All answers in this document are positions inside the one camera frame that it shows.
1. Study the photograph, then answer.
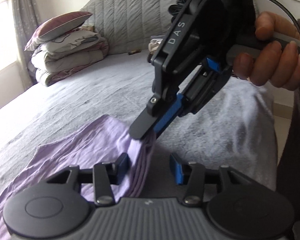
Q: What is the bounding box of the grey quilted headboard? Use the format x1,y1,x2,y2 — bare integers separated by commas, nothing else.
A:
79,0,188,55

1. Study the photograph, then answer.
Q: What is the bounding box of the person's right hand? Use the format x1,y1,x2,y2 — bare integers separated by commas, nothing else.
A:
233,11,300,91

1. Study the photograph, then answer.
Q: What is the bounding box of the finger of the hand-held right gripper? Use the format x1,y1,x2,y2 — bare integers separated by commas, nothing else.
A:
129,90,182,140
153,57,232,135

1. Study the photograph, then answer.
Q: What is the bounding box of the window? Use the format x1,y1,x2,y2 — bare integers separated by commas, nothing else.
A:
0,0,23,80

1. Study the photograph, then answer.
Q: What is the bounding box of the purple garment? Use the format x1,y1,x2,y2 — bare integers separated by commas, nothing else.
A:
0,114,158,240

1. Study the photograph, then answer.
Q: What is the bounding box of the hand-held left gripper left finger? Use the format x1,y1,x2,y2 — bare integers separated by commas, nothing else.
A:
46,152,130,207

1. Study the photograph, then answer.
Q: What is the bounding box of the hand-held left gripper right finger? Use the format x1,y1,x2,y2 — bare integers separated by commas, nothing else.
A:
170,153,260,207

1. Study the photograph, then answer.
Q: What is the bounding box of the grey star-print curtain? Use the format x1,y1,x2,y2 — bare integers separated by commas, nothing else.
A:
11,0,40,90

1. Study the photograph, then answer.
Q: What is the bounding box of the folded grey quilt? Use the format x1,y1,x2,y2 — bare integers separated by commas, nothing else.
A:
27,29,109,87

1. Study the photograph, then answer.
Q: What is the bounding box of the grey fleece bed blanket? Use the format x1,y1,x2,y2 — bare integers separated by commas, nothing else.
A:
0,52,278,220

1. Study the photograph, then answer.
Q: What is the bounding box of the pink velvet pillow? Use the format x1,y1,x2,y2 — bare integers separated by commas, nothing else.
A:
24,11,93,52

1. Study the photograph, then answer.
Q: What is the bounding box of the brown and cream clothes pile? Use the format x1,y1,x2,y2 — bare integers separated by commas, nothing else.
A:
147,36,165,55

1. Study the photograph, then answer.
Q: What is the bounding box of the black cable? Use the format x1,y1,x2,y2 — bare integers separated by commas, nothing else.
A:
250,0,300,53

